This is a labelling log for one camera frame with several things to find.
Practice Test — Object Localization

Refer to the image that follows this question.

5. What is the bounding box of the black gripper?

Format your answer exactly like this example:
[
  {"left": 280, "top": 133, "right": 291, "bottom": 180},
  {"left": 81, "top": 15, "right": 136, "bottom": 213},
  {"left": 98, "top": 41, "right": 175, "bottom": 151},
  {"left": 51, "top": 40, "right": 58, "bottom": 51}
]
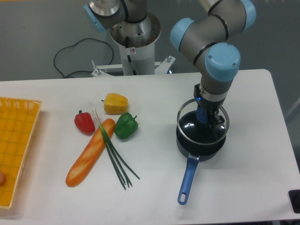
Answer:
[{"left": 194, "top": 83, "right": 228, "bottom": 131}]

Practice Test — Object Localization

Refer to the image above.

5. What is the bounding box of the glass lid blue knob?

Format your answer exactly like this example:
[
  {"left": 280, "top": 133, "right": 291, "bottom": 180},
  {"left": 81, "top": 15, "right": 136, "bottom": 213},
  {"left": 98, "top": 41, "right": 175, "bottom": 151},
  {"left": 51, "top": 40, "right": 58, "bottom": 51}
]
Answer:
[{"left": 177, "top": 98, "right": 230, "bottom": 145}]

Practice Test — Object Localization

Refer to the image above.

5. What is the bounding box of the dark blue saucepan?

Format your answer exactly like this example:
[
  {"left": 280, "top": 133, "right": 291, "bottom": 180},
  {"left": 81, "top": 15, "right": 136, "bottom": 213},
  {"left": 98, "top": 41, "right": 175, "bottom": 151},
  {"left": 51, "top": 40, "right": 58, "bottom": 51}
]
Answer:
[{"left": 176, "top": 127, "right": 226, "bottom": 205}]

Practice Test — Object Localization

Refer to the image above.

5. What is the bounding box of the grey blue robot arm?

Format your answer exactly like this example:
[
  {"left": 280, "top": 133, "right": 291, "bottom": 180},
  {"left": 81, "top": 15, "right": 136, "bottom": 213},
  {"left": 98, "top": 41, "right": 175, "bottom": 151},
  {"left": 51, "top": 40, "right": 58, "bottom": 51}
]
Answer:
[{"left": 83, "top": 0, "right": 256, "bottom": 128}]

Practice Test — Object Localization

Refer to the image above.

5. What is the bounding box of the green bell pepper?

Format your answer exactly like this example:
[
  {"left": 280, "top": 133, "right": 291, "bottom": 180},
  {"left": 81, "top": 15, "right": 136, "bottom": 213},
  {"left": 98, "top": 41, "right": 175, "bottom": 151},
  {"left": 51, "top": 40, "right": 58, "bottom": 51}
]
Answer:
[{"left": 114, "top": 112, "right": 138, "bottom": 140}]

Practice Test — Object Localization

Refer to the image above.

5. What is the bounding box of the yellow bell pepper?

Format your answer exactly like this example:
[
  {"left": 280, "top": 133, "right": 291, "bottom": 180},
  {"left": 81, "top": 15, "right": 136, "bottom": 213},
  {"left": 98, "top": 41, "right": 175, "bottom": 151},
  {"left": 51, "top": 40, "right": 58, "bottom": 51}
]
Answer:
[{"left": 101, "top": 93, "right": 128, "bottom": 115}]

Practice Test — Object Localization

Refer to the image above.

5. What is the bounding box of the black device at edge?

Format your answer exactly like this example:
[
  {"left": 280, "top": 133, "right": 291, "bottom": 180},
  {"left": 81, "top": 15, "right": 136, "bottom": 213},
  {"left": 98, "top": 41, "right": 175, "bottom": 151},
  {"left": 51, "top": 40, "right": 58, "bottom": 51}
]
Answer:
[{"left": 288, "top": 189, "right": 300, "bottom": 214}]

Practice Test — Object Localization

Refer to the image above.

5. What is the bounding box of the green spring onion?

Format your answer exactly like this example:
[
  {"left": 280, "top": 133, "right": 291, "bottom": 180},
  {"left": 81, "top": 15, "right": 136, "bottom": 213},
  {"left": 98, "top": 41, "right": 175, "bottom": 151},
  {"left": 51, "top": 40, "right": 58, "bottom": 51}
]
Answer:
[{"left": 92, "top": 107, "right": 140, "bottom": 190}]

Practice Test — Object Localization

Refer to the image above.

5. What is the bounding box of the orange baguette bread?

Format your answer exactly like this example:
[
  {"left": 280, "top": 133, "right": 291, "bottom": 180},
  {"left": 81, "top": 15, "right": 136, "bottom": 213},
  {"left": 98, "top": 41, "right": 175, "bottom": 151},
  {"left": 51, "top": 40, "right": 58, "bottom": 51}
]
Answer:
[{"left": 65, "top": 127, "right": 105, "bottom": 188}]

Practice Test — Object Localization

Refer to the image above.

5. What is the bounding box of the red bell pepper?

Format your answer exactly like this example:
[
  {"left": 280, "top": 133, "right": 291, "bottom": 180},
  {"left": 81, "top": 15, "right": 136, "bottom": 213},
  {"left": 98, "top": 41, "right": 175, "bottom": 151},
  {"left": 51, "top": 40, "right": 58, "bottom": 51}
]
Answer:
[{"left": 74, "top": 110, "right": 95, "bottom": 135}]

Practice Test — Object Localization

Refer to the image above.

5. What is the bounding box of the yellow woven basket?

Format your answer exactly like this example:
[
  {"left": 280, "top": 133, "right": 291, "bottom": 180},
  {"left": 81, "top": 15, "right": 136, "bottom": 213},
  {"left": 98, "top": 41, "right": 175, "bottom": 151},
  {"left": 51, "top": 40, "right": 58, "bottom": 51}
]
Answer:
[{"left": 0, "top": 97, "right": 42, "bottom": 209}]

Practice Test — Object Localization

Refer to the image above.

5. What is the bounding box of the pink item in basket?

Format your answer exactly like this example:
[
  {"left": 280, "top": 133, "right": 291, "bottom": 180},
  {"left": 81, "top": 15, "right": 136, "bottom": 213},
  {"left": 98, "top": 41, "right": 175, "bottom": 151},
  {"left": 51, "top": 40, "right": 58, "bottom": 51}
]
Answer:
[{"left": 0, "top": 171, "right": 6, "bottom": 186}]

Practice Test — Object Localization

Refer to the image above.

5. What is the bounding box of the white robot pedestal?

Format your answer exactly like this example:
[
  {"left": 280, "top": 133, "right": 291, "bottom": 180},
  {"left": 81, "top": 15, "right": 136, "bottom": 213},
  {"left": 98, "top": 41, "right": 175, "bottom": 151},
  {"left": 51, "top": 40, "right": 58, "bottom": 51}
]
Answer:
[{"left": 91, "top": 12, "right": 176, "bottom": 77}]

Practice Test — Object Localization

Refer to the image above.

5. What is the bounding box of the black floor cable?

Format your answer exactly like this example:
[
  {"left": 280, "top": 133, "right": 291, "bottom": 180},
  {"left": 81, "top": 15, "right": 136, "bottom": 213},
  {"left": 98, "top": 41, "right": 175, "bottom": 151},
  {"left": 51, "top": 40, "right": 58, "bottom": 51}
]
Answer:
[{"left": 53, "top": 37, "right": 114, "bottom": 79}]

